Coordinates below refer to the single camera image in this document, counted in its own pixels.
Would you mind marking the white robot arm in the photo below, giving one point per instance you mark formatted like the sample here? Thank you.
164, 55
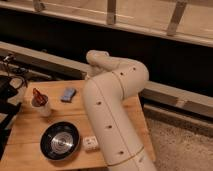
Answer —
112, 80

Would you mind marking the wooden rail with brackets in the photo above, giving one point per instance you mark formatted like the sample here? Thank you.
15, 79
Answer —
188, 21

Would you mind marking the black metal bowl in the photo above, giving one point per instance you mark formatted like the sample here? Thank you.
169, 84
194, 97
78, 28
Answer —
59, 140

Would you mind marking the red object in cup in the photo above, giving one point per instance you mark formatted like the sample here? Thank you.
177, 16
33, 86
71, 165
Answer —
39, 97

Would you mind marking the black equipment at left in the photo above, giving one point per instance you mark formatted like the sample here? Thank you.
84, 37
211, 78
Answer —
9, 110

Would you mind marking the white cup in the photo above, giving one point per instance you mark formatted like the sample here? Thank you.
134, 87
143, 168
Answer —
43, 110

